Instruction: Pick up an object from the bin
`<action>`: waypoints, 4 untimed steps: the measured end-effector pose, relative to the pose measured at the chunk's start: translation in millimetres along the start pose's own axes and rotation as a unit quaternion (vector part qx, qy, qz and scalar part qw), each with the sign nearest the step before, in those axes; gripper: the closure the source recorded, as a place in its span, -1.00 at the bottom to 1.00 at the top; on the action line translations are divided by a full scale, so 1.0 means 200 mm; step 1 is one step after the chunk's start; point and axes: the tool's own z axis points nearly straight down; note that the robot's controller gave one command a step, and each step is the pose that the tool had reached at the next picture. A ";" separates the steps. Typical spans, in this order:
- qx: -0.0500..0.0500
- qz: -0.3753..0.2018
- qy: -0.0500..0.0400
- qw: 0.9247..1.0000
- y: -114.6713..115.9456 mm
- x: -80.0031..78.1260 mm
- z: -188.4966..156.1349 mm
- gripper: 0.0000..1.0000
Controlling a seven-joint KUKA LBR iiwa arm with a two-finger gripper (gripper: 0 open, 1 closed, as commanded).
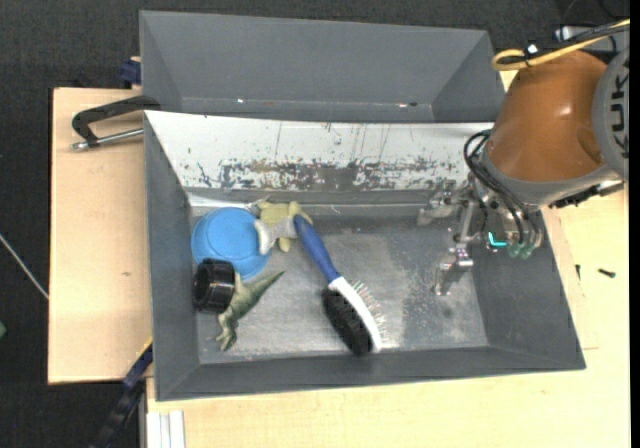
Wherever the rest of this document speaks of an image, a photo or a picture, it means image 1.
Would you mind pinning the black cylindrical cap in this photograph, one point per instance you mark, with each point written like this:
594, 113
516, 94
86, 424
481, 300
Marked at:
214, 285

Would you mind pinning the blue bowl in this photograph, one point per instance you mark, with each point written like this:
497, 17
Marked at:
225, 241

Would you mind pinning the grey metal bin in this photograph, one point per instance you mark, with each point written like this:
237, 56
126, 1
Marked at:
310, 66

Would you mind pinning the green toy dinosaur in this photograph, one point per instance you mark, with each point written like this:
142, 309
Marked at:
242, 301

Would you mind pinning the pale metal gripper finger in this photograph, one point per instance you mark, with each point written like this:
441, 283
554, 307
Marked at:
462, 257
445, 201

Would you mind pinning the blue and white brush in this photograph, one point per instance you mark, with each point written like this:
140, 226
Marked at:
320, 251

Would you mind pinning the yellow-green and grey plush toy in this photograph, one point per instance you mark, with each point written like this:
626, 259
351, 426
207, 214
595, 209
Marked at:
280, 221

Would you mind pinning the small black screw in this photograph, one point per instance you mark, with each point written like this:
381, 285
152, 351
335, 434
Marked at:
606, 273

